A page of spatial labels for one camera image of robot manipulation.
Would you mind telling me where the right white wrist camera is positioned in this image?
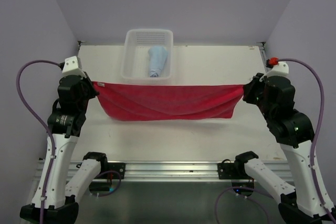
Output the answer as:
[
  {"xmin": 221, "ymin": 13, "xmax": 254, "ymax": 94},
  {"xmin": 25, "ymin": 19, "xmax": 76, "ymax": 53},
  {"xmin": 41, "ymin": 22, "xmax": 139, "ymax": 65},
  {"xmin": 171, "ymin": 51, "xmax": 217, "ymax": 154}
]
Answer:
[{"xmin": 259, "ymin": 57, "xmax": 289, "ymax": 82}]

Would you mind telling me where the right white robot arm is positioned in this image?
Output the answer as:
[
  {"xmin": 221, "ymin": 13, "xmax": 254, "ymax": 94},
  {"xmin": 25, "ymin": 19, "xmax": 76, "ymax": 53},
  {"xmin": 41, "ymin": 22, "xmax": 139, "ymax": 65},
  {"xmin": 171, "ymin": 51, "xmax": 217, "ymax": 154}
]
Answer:
[{"xmin": 234, "ymin": 73, "xmax": 335, "ymax": 223}]

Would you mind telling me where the light blue towel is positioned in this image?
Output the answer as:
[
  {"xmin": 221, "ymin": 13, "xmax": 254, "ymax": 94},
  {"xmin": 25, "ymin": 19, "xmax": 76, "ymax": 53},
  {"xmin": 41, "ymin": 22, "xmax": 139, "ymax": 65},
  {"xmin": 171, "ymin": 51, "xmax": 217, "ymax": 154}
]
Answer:
[{"xmin": 148, "ymin": 46, "xmax": 168, "ymax": 78}]

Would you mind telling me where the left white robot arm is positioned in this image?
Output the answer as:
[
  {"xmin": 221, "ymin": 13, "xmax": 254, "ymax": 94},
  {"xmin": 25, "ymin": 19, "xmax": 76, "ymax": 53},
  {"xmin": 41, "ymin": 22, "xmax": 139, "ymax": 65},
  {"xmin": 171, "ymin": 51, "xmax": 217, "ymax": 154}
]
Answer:
[{"xmin": 20, "ymin": 73, "xmax": 109, "ymax": 223}]

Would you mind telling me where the white plastic basket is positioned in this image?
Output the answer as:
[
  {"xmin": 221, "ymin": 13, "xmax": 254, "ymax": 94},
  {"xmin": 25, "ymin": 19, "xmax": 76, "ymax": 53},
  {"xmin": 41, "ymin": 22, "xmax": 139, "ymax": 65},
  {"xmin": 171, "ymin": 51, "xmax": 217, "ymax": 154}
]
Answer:
[{"xmin": 120, "ymin": 29, "xmax": 175, "ymax": 85}]

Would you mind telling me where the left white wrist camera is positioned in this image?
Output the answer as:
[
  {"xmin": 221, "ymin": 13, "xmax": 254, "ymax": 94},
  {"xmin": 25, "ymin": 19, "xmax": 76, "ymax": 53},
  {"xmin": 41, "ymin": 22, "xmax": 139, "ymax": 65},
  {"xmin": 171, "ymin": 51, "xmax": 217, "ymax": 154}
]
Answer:
[{"xmin": 62, "ymin": 56, "xmax": 87, "ymax": 78}]

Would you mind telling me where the aluminium mounting rail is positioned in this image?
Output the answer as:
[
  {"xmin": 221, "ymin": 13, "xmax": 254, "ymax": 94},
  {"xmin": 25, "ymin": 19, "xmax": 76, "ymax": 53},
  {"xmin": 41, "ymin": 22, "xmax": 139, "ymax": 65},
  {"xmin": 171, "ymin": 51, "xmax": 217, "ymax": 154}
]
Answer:
[{"xmin": 36, "ymin": 159, "xmax": 295, "ymax": 183}]

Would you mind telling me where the pink towel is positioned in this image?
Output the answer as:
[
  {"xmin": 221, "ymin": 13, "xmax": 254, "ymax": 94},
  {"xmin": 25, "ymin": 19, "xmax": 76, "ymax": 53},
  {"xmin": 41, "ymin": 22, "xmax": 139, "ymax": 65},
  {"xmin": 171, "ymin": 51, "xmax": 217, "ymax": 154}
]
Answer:
[{"xmin": 93, "ymin": 81, "xmax": 243, "ymax": 121}]

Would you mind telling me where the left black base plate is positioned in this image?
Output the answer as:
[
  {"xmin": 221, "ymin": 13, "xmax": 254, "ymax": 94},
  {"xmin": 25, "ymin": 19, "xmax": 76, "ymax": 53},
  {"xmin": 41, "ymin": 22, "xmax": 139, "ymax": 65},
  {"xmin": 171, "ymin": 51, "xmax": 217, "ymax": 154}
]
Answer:
[{"xmin": 103, "ymin": 162, "xmax": 126, "ymax": 180}]

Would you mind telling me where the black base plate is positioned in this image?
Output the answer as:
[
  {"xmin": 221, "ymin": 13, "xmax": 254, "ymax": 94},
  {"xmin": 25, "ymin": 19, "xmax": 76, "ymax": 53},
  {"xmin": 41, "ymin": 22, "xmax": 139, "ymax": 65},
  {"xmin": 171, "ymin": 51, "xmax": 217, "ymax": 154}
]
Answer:
[
  {"xmin": 217, "ymin": 159, "xmax": 250, "ymax": 180},
  {"xmin": 103, "ymin": 162, "xmax": 126, "ymax": 180}
]

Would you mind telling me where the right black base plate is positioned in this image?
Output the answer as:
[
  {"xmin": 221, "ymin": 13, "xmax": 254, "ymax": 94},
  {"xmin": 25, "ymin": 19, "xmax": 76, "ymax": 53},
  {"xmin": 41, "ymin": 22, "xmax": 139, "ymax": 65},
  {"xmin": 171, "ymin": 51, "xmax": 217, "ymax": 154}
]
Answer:
[{"xmin": 217, "ymin": 159, "xmax": 250, "ymax": 180}]

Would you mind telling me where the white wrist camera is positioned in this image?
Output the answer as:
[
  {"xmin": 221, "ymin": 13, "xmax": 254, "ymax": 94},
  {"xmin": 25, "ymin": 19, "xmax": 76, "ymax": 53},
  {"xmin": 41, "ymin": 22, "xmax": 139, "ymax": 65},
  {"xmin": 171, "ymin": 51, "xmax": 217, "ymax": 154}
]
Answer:
[
  {"xmin": 259, "ymin": 57, "xmax": 289, "ymax": 82},
  {"xmin": 62, "ymin": 56, "xmax": 87, "ymax": 78}
]

